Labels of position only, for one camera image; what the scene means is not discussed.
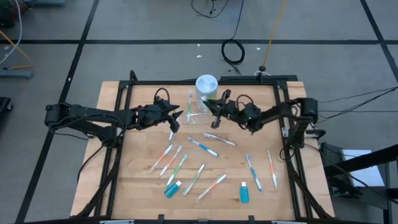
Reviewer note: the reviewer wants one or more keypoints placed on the black metal beam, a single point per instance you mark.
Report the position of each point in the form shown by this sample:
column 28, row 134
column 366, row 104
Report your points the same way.
column 357, row 161

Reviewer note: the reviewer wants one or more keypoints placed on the white box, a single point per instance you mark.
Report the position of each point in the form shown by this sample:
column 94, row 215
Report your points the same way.
column 370, row 179

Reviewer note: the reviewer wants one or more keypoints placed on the black round knob stand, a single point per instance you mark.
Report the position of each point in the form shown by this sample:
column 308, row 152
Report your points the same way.
column 263, row 68

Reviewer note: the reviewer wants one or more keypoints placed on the black aluminium table frame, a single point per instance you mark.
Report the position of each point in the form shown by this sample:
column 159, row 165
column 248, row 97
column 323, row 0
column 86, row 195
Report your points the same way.
column 155, row 82

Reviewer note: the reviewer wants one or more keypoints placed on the orange white toothbrush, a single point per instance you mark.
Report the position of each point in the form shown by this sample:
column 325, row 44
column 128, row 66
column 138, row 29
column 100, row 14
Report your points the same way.
column 161, row 157
column 212, row 186
column 272, row 169
column 171, row 160

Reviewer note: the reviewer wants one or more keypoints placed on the blue mouthwash bottle white cap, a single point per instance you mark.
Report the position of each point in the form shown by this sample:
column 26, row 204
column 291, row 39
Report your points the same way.
column 244, row 193
column 172, row 189

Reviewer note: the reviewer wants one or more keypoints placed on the black table edge clamp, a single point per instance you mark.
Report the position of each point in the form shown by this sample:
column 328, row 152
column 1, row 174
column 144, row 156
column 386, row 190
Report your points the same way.
column 251, row 219
column 160, row 218

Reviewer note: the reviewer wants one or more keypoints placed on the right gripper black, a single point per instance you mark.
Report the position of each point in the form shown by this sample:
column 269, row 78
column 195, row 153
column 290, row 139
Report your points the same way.
column 231, row 110

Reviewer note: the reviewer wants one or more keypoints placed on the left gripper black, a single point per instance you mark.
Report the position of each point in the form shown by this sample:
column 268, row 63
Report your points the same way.
column 152, row 115

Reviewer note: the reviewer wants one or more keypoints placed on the black side cart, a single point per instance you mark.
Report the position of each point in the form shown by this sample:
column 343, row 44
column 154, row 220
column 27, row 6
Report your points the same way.
column 342, row 189

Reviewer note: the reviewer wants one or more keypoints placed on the black caster base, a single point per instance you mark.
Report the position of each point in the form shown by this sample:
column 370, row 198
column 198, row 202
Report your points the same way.
column 4, row 107

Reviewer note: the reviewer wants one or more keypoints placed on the dark green bin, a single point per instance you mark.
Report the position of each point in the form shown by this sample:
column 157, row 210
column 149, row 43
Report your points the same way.
column 7, row 14

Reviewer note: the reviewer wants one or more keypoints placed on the white-lidded green wipes canister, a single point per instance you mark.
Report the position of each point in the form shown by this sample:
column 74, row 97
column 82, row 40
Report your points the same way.
column 206, row 84

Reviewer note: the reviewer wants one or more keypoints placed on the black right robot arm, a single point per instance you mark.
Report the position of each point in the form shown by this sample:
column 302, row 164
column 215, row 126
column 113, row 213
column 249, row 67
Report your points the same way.
column 280, row 112

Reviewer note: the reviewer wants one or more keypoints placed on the grey metal floor foot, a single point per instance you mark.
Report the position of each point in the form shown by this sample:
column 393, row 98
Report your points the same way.
column 15, row 74
column 46, row 2

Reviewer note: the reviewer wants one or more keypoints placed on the silver table edge plate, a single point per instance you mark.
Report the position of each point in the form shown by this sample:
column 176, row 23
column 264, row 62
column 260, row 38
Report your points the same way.
column 284, row 222
column 116, row 222

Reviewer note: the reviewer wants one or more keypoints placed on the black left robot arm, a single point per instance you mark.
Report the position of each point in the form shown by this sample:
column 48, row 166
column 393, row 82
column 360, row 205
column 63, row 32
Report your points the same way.
column 81, row 113

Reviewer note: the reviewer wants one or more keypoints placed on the green white toothbrush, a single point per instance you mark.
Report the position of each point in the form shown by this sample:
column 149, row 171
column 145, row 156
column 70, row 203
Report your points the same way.
column 194, row 179
column 189, row 107
column 176, row 170

